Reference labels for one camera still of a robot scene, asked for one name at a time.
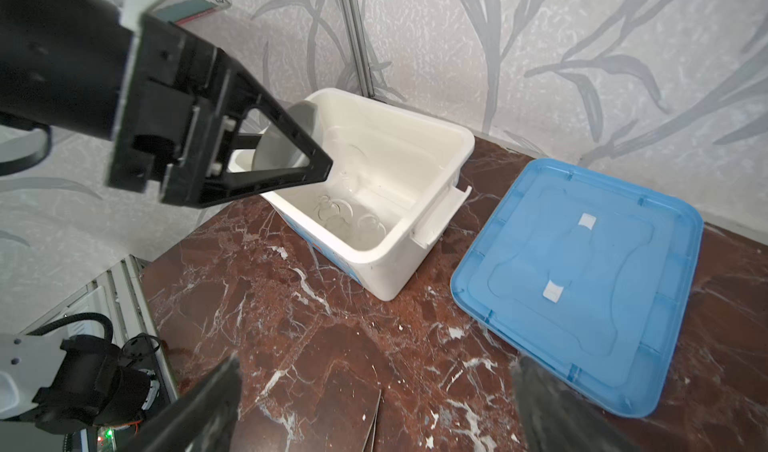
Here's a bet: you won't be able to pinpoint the clear glass flask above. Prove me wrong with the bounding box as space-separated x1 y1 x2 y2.
311 195 353 226

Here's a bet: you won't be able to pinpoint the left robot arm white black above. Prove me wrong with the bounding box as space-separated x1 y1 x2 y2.
1 0 333 209

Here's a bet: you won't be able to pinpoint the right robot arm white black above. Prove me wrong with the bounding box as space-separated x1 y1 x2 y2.
1 312 638 451

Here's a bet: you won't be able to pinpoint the blue plastic bin lid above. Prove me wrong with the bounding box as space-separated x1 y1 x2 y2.
450 159 704 418

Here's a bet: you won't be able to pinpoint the thin metal tweezers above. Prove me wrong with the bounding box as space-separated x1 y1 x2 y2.
362 389 383 452

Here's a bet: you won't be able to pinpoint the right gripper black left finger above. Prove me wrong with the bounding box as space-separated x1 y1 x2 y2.
119 355 242 451

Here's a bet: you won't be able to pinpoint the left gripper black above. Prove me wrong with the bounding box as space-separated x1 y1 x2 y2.
107 16 333 208

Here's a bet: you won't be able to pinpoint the white plastic storage bin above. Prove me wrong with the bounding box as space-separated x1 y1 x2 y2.
263 89 475 301

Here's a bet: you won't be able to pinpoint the clear plastic measuring cup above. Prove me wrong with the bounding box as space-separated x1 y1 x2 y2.
318 127 367 209

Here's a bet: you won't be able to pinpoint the clear wall shelf green mat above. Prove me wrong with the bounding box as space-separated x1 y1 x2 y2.
153 0 231 25

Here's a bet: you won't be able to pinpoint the small clear glass beaker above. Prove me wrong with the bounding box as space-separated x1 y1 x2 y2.
356 214 387 250

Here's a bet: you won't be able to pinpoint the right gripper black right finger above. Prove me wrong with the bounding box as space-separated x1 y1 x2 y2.
513 357 636 451

